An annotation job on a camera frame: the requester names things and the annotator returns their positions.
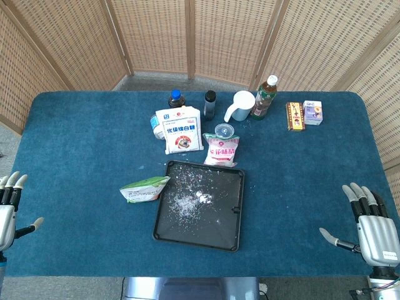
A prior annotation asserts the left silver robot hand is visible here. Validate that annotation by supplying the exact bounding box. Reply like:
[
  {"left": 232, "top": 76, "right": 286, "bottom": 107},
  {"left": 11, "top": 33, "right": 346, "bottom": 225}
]
[{"left": 0, "top": 171, "right": 44, "bottom": 252}]

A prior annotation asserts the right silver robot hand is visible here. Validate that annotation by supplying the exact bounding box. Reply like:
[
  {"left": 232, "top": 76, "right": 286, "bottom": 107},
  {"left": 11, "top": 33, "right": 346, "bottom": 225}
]
[{"left": 319, "top": 182, "right": 400, "bottom": 268}]

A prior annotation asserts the green white powder bag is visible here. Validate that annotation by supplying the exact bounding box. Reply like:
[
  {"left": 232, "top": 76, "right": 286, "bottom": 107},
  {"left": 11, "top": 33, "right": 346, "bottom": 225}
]
[{"left": 119, "top": 176, "right": 171, "bottom": 204}]

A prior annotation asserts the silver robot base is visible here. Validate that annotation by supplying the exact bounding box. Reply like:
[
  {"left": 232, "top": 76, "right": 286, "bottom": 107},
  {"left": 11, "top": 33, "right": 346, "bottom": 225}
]
[{"left": 121, "top": 276, "right": 262, "bottom": 300}]

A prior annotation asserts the pink white seasoning bag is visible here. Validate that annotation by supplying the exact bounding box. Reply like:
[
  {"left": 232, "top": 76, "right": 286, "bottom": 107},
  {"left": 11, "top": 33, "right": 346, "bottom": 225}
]
[{"left": 202, "top": 132, "right": 241, "bottom": 168}]

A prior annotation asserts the white sugar bag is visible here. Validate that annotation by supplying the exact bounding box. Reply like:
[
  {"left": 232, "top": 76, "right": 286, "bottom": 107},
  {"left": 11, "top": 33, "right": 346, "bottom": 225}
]
[{"left": 155, "top": 106, "right": 204, "bottom": 156}]

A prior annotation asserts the blue table mat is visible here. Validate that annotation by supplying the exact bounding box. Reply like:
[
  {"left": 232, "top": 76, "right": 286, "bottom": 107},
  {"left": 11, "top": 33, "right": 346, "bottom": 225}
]
[{"left": 0, "top": 90, "right": 400, "bottom": 278}]

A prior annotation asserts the white purple carton box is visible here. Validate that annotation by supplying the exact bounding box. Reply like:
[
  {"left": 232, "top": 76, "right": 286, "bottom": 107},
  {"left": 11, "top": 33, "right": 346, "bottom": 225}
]
[{"left": 302, "top": 100, "right": 324, "bottom": 126}]

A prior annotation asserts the red yellow carton box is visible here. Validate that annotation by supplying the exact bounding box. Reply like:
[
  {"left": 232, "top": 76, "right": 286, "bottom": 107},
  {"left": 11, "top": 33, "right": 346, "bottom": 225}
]
[{"left": 285, "top": 101, "right": 306, "bottom": 132}]

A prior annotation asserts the tea bottle white cap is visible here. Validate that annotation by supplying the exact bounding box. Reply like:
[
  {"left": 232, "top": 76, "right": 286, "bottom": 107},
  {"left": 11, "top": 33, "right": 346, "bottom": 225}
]
[{"left": 250, "top": 74, "right": 279, "bottom": 122}]

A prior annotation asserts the black square tray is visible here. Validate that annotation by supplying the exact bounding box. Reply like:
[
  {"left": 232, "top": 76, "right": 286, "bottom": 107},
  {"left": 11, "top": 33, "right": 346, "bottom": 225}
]
[{"left": 152, "top": 159, "right": 246, "bottom": 253}]

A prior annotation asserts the clear round lidded container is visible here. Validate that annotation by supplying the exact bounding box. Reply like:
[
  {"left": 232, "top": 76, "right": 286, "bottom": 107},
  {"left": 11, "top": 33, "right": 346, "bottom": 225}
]
[{"left": 214, "top": 123, "right": 236, "bottom": 139}]

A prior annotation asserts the white plastic pitcher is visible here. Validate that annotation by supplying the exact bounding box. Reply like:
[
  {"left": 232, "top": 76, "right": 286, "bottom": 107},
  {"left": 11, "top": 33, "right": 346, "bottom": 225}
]
[{"left": 223, "top": 90, "right": 256, "bottom": 123}]

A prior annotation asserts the dark sauce bottle blue cap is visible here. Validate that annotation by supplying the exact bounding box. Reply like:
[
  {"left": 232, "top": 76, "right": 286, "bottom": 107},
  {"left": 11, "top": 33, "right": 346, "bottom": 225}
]
[{"left": 167, "top": 89, "right": 186, "bottom": 109}]

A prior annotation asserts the black slim bottle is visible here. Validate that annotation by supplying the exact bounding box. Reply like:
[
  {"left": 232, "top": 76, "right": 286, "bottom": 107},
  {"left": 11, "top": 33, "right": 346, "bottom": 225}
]
[{"left": 204, "top": 90, "right": 217, "bottom": 122}]

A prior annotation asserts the woven folding screen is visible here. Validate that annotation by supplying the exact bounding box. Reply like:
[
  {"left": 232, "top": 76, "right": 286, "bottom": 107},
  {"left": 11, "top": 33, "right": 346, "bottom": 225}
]
[{"left": 0, "top": 0, "right": 400, "bottom": 213}]

